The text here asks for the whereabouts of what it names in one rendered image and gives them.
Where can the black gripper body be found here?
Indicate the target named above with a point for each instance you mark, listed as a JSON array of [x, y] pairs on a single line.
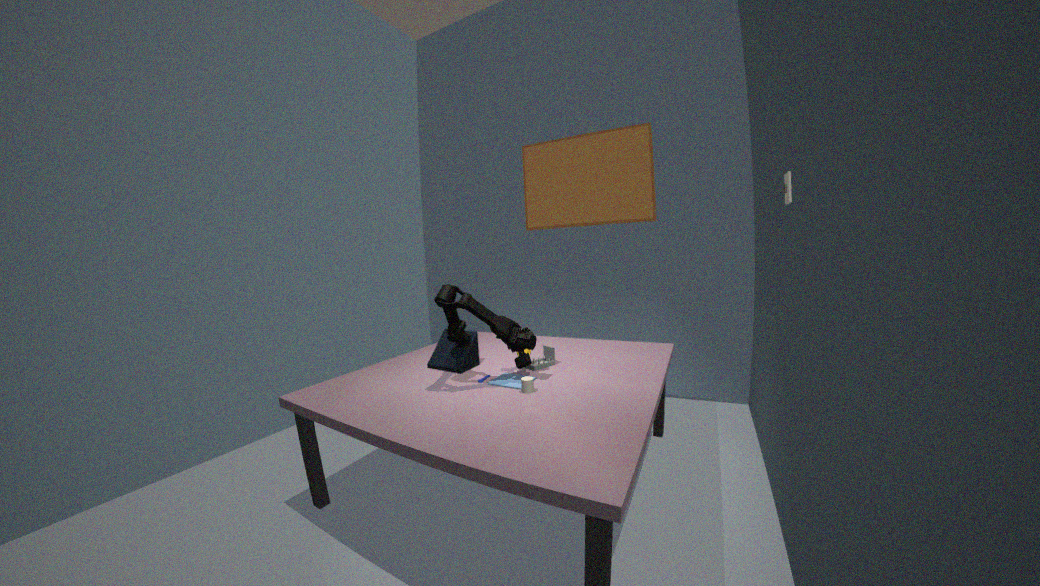
[[523, 359]]

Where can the light blue flat mat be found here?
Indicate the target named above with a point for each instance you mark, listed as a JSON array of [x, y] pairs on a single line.
[[507, 380]]

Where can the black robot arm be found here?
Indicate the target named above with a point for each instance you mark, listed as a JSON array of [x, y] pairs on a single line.
[[501, 326]]

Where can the grey dish rack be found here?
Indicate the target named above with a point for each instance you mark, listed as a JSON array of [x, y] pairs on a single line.
[[548, 360]]

